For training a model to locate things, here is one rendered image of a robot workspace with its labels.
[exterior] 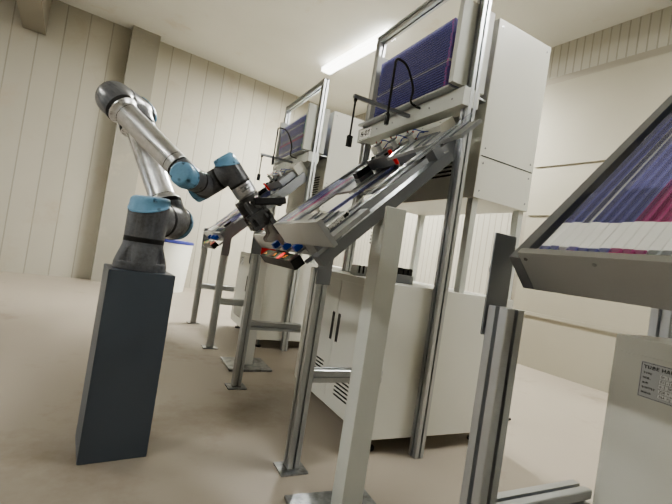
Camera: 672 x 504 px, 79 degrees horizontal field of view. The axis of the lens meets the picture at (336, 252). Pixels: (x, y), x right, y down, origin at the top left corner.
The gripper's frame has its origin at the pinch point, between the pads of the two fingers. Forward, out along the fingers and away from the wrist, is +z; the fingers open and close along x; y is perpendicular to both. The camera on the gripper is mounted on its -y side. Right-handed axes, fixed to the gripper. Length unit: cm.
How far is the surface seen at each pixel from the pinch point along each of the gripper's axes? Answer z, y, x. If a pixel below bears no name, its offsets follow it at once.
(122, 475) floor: 24, 79, 18
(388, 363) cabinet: 54, -3, 21
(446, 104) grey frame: -10, -80, 16
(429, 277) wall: 187, -189, -231
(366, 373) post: 29, 15, 53
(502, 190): 31, -84, 21
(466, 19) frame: -34, -99, 22
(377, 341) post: 24, 8, 53
